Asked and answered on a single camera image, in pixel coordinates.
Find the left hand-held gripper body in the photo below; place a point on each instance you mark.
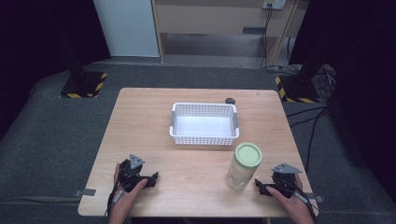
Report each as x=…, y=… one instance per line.
x=129, y=174

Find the white panel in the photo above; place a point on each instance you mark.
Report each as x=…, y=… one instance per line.
x=127, y=28

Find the white power strip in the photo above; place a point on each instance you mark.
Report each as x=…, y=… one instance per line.
x=274, y=3

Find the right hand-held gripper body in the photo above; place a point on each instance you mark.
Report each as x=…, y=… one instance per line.
x=285, y=179

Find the clear jar with green lid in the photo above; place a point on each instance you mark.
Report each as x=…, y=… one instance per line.
x=244, y=168

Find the person's right hand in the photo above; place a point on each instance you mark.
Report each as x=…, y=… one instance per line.
x=291, y=202

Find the light wooden shelf unit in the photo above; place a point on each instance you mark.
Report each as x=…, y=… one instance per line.
x=211, y=18

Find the black curtain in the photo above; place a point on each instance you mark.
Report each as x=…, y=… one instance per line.
x=358, y=62
x=37, y=46

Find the small dark round object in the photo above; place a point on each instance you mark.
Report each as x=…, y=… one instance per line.
x=230, y=100

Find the person's left hand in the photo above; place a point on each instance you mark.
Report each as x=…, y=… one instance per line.
x=129, y=196

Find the white plastic basket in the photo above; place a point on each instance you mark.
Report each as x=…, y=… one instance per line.
x=204, y=126

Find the grey tape strip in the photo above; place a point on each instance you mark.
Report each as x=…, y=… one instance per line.
x=85, y=192
x=315, y=197

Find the striped-edge black stand base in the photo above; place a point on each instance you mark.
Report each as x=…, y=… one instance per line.
x=84, y=85
x=299, y=88

